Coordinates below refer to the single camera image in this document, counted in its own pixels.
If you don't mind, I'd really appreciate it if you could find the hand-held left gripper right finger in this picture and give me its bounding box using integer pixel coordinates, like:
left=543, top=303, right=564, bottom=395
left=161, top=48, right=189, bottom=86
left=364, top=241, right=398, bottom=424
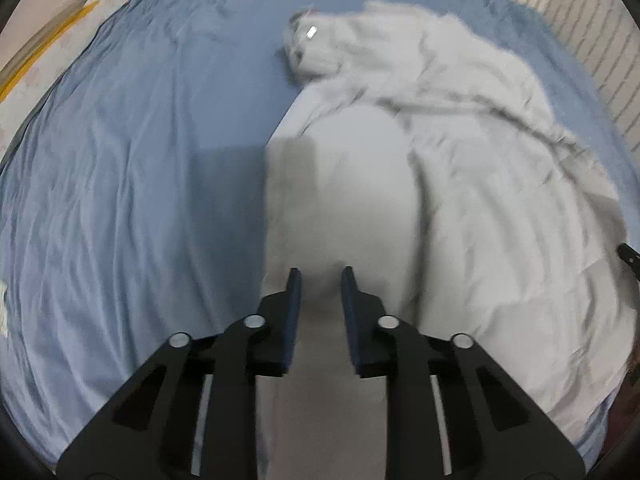
left=340, top=266, right=586, bottom=480

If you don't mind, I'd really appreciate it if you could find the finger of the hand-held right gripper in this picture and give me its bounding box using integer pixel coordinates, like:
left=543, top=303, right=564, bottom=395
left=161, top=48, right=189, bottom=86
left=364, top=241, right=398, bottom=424
left=617, top=242, right=640, bottom=279

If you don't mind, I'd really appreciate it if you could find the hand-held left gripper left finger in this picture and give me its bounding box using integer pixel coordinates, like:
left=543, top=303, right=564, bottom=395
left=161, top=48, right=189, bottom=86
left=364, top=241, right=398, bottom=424
left=55, top=267, right=303, bottom=480

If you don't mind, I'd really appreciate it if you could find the blue bed blanket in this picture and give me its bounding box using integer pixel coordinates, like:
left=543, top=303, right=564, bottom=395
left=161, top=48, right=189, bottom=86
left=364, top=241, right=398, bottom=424
left=0, top=0, right=640, bottom=467

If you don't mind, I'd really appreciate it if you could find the yellow tape strip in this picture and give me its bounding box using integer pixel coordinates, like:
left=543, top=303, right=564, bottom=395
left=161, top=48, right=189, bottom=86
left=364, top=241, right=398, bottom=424
left=0, top=2, right=101, bottom=103

